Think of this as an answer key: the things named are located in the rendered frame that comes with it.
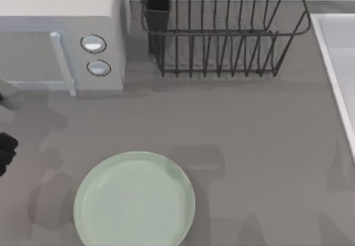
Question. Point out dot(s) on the pale microwave oven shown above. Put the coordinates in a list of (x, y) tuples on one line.
[(91, 7)]

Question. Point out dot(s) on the pale green plate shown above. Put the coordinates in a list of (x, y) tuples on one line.
[(134, 201)]

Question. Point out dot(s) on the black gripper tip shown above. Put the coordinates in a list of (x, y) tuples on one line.
[(6, 151)]

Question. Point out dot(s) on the dark cutlery holder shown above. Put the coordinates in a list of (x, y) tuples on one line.
[(157, 10)]

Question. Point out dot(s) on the round microwave knob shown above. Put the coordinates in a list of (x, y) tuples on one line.
[(93, 43), (98, 67)]

